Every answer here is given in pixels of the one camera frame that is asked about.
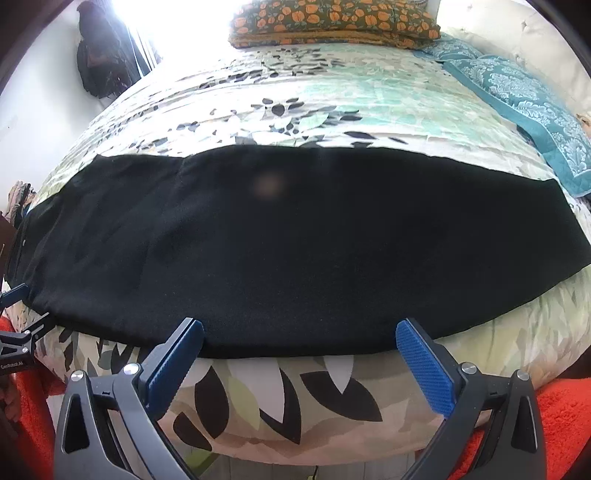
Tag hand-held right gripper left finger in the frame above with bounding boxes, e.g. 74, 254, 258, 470
54, 317, 205, 480

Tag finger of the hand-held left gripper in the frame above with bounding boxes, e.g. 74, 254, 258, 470
0, 311, 54, 356
0, 284, 31, 311

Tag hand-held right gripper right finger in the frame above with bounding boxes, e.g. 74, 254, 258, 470
396, 318, 544, 480

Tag black pants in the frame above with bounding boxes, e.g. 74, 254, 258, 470
4, 144, 591, 360

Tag brown wooden dresser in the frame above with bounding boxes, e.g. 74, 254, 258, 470
0, 212, 14, 278

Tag pile of clothes on dresser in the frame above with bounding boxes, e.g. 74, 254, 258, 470
7, 180, 38, 217

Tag orange fuzzy rug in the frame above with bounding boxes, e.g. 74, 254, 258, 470
0, 314, 591, 480

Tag dark hanging clothes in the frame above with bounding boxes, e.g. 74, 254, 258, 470
76, 0, 139, 99

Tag bed with floral sheet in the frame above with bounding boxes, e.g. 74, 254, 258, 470
9, 39, 591, 467

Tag dark blue curtain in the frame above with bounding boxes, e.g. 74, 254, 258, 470
124, 18, 162, 77

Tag teal patterned pillow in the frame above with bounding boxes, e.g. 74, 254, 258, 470
443, 55, 591, 198
413, 38, 483, 63

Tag cream padded headboard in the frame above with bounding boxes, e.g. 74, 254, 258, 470
436, 0, 591, 121

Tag orange flowered pillow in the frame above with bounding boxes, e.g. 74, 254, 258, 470
228, 0, 441, 51

